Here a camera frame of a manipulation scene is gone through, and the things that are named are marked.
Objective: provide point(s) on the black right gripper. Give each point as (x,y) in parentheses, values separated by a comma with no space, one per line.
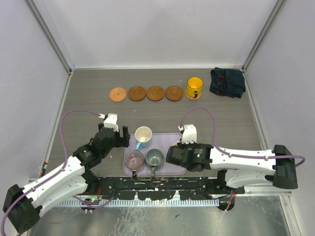
(181,146)

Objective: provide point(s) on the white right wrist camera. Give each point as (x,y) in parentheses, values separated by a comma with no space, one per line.
(189,134)

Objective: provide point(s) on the brown wooden coaster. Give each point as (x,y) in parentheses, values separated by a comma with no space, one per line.
(174,93)
(136,93)
(155,93)

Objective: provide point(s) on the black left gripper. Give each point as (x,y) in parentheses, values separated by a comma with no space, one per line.
(122,141)

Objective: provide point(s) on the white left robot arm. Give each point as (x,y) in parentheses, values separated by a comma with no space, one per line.
(24,206)

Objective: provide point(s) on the purple glass mug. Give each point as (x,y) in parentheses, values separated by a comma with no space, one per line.
(135,162)

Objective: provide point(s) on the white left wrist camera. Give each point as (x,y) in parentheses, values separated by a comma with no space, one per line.
(110,121)

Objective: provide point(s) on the woven rattan coaster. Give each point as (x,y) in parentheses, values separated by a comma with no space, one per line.
(117,94)
(196,96)

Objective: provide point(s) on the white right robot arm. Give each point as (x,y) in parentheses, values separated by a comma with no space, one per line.
(238,168)

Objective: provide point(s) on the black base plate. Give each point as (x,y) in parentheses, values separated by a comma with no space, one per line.
(159,188)

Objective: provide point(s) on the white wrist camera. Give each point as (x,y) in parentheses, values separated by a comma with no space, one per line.
(110,121)
(189,134)

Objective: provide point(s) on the lilac plastic tray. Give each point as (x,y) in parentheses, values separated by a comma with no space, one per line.
(161,141)

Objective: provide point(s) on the light blue mug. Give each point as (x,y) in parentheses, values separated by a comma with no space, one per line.
(143,136)

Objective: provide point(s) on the grey-green ceramic mug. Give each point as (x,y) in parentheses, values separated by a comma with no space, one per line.
(154,160)

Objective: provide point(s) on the dark blue folded cloth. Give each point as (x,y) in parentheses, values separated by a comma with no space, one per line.
(227,82)

